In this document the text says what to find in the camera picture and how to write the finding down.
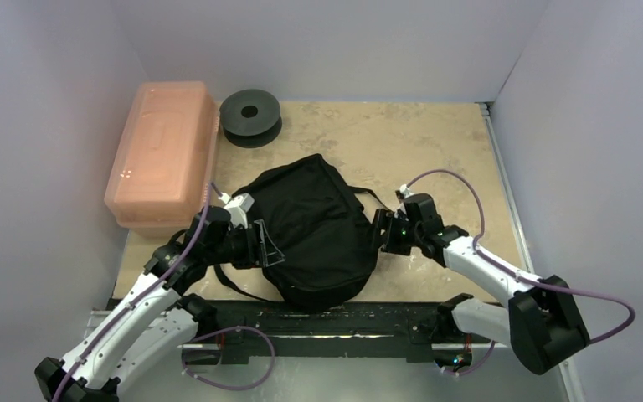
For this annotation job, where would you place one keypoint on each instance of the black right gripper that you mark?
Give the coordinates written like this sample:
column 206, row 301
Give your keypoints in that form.
column 384, row 231

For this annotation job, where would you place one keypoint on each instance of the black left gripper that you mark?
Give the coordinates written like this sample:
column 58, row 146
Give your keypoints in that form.
column 252, row 255

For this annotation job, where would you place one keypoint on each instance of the black student backpack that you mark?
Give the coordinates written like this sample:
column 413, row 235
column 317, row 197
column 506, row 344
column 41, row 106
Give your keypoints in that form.
column 316, row 220

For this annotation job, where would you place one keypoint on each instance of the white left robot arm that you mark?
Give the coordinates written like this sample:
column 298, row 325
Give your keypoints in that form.
column 158, row 314

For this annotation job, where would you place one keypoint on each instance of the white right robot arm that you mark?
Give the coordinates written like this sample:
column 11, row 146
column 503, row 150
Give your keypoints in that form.
column 472, row 316

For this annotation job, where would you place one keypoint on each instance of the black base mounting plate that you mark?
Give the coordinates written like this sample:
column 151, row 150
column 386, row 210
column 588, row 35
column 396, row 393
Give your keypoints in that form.
column 418, row 332

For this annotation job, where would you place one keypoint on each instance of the black filament spool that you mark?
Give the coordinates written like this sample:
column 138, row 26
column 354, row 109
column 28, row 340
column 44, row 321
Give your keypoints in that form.
column 251, row 118

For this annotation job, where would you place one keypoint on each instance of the translucent pink storage box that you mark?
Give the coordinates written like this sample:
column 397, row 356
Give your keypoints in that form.
column 165, row 158

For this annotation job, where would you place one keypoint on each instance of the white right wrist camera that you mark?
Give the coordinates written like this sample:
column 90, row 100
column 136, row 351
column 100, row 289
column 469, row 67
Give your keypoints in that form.
column 402, row 193

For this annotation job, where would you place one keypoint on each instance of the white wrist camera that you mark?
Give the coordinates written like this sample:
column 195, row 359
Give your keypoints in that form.
column 402, row 193
column 237, row 207

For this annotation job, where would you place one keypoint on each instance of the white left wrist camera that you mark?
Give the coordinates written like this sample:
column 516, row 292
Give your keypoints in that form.
column 237, row 207

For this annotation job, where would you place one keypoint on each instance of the aluminium frame rail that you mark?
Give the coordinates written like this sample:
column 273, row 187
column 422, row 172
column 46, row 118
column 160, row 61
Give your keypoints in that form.
column 545, row 327

